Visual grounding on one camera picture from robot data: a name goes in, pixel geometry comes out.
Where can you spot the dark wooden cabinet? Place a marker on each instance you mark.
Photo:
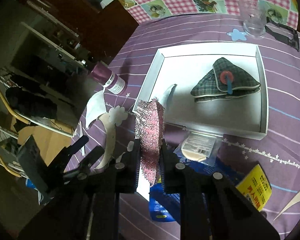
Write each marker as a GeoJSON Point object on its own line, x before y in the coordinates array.
{"type": "Point", "coordinates": [72, 12]}

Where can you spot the plaid pouch with red button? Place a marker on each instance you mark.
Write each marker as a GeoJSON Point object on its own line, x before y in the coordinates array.
{"type": "Point", "coordinates": [223, 81]}

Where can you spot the powder puff packet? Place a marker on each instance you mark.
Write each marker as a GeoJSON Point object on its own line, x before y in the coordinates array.
{"type": "Point", "coordinates": [200, 147]}

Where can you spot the purple bottle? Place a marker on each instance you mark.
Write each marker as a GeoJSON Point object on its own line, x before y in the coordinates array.
{"type": "Point", "coordinates": [107, 78]}

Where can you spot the yellow packet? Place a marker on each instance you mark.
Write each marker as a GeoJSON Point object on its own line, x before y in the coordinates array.
{"type": "Point", "coordinates": [256, 188]}

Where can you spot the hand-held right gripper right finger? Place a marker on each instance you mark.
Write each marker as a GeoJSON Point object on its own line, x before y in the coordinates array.
{"type": "Point", "coordinates": [165, 166]}

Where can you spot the purple striped tablecloth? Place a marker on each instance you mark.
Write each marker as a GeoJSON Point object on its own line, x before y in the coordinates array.
{"type": "Point", "coordinates": [285, 120]}

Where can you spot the black garment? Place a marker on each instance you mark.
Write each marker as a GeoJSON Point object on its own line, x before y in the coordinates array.
{"type": "Point", "coordinates": [30, 102]}

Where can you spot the pink glitter scrubbing cloth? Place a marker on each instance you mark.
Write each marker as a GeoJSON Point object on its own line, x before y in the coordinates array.
{"type": "Point", "coordinates": [150, 140]}

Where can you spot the yellow frame chair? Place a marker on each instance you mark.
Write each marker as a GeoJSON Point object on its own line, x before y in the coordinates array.
{"type": "Point", "coordinates": [12, 122]}

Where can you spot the clear drinking glass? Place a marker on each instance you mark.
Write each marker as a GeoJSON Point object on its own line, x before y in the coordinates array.
{"type": "Point", "coordinates": [252, 17]}

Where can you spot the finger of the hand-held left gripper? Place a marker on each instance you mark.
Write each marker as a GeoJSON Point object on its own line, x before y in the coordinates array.
{"type": "Point", "coordinates": [92, 156]}
{"type": "Point", "coordinates": [76, 145]}

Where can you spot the white shallow box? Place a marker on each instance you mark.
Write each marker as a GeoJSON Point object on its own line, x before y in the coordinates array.
{"type": "Point", "coordinates": [205, 105]}

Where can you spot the black folding stand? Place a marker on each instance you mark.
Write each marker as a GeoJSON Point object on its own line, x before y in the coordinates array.
{"type": "Point", "coordinates": [286, 33]}

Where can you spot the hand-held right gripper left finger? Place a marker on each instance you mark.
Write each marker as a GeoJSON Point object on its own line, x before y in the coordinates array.
{"type": "Point", "coordinates": [137, 163]}

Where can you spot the blue eye mask packet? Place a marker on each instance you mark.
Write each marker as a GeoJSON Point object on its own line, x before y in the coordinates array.
{"type": "Point", "coordinates": [170, 205]}

